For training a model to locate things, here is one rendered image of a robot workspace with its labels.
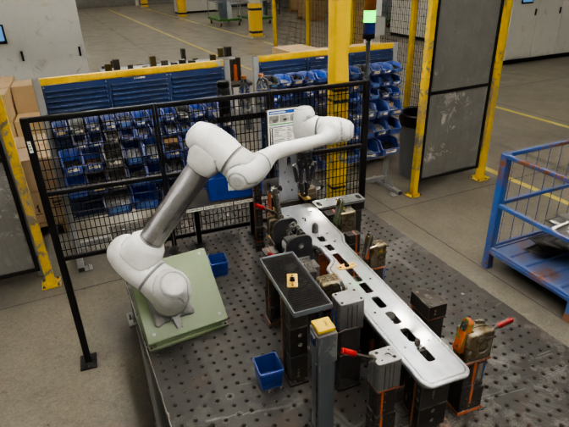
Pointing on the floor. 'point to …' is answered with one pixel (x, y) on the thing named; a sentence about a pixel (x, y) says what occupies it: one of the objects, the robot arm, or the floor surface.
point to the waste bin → (408, 120)
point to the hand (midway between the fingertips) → (304, 189)
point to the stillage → (516, 245)
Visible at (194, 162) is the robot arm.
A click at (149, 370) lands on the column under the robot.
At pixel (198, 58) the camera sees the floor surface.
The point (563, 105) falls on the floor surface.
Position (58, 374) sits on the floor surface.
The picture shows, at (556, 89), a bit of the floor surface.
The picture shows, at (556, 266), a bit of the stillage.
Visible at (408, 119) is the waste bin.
